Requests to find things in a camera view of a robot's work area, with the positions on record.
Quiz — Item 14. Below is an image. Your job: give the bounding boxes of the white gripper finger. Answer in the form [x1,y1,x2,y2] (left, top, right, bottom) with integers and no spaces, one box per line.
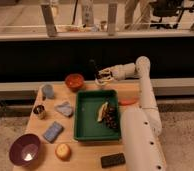
[97,77,114,83]
[99,68,111,75]

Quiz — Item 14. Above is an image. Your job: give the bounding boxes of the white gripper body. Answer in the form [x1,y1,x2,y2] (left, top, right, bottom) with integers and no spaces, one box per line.
[110,63,136,80]

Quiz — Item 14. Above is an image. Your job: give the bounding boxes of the white paper cup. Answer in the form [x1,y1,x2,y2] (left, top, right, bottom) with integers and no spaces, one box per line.
[95,79,107,90]

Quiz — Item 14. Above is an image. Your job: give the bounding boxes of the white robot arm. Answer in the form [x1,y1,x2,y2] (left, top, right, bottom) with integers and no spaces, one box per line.
[95,56,167,171]

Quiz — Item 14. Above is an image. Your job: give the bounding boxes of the blue grey cup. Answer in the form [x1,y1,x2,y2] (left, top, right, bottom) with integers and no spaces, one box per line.
[41,84,54,99]

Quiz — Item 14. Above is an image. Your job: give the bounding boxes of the orange carrot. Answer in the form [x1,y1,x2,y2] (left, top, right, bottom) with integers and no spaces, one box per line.
[118,98,138,106]

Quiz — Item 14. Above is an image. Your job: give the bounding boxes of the banana slice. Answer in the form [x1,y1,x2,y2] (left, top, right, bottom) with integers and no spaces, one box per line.
[97,102,108,122]

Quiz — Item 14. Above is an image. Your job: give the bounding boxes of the green plastic tray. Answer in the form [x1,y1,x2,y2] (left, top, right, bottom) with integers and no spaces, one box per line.
[74,90,121,141]

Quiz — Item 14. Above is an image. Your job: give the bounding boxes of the orange red bowl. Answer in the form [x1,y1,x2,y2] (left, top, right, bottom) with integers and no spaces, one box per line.
[65,73,84,92]

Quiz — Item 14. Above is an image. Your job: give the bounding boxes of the dark grape bunch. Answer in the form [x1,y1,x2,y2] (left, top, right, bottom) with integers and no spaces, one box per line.
[104,106,117,130]

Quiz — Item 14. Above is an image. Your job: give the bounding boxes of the crumpled blue cloth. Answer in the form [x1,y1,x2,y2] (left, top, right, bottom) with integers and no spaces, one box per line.
[55,101,73,117]

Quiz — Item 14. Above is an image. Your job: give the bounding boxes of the small metal can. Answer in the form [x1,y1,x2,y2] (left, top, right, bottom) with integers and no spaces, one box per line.
[33,105,46,119]

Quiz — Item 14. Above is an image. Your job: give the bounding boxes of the black office chair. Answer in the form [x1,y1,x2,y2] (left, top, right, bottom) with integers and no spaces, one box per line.
[150,0,194,29]

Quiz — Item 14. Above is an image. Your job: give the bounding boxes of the blue sponge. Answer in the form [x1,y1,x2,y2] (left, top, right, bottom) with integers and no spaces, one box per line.
[43,121,64,143]

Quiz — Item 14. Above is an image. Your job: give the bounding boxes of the black rectangular block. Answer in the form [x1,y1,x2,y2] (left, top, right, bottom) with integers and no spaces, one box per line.
[101,153,125,168]

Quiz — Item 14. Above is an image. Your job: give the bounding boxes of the yellow round fruit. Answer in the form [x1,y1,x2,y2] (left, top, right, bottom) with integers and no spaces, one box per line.
[55,144,71,160]

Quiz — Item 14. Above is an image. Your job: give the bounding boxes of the purple bowl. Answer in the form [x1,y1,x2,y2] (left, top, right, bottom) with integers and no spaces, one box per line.
[9,134,41,166]

